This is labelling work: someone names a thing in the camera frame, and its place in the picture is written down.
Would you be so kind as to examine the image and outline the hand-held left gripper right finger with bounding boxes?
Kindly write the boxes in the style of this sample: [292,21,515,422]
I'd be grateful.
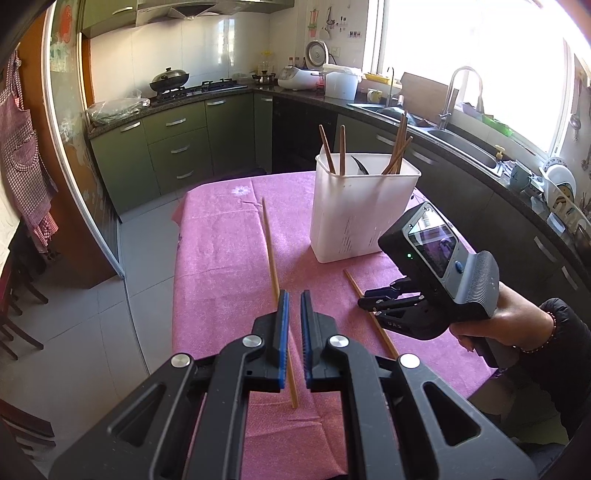
[300,290,539,480]

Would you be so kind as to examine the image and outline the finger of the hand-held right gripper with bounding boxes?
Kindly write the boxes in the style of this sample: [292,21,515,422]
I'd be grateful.
[358,292,422,312]
[364,276,414,298]

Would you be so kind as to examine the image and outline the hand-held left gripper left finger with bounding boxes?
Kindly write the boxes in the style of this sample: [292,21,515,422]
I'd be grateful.
[48,290,291,480]

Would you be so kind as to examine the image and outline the light wooden chopstick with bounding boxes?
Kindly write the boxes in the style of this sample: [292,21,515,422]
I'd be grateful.
[261,197,299,410]
[343,270,400,361]

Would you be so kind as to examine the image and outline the white plastic utensil holder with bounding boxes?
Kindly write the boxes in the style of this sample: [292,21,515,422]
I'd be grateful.
[309,154,422,264]

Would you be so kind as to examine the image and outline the person's right forearm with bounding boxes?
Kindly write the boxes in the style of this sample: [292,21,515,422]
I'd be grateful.
[522,298,591,446]

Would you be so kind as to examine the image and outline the person's right hand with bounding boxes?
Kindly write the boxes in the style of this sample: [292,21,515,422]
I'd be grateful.
[450,284,555,358]

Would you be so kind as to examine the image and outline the pink floral tablecloth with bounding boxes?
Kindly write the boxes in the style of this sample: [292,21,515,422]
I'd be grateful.
[172,171,498,480]

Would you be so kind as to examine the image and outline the grey mug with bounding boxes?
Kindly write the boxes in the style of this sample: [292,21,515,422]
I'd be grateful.
[508,162,533,193]

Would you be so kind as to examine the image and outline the steel sink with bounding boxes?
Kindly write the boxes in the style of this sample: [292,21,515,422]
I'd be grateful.
[427,128,502,175]

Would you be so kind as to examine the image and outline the green plastic box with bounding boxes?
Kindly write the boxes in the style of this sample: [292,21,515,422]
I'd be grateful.
[482,113,515,138]

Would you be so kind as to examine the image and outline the dark wok in sink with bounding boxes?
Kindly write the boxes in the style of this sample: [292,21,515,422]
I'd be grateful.
[375,105,411,122]

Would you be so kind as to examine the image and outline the black built-in appliance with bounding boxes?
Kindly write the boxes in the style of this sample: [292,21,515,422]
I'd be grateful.
[271,97,338,175]

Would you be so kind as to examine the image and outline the silver kitchen faucet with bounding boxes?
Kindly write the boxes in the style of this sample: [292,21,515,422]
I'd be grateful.
[436,66,485,130]

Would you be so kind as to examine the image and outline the wooden cutting board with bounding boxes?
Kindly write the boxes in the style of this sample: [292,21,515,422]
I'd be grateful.
[401,72,451,114]

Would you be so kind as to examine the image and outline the thin black faucet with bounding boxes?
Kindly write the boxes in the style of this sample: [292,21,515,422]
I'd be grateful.
[387,67,403,107]

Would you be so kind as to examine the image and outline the white plastic bucket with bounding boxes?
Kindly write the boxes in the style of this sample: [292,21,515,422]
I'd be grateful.
[322,64,362,101]

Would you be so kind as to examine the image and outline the green kitchen cabinets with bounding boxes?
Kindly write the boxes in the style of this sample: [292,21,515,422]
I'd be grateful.
[88,90,274,216]

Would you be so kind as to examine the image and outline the white rice cooker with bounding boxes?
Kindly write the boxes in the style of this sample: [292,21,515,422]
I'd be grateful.
[278,65,324,91]

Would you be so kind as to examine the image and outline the round silver cooker lid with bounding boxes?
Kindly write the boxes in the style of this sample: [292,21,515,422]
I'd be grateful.
[306,40,330,70]

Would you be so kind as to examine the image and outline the black gas stove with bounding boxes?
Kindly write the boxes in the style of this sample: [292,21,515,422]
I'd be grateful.
[152,78,249,105]

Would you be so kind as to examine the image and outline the dark wooden chair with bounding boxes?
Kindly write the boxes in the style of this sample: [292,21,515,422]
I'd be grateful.
[0,398,57,459]
[0,258,49,361]

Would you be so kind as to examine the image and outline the black wok with lid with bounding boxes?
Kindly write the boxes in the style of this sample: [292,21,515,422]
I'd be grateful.
[148,67,191,92]

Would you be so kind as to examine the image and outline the plastic bag of vegetables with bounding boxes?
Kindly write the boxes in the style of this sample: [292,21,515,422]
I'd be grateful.
[86,90,151,125]

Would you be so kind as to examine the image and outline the red checked apron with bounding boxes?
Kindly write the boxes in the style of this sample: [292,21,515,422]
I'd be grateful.
[0,48,60,256]

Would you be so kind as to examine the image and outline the range hood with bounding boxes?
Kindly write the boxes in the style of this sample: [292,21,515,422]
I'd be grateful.
[136,0,296,20]

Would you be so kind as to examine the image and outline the beaded bracelet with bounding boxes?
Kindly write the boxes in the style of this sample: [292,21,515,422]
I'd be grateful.
[521,310,557,354]

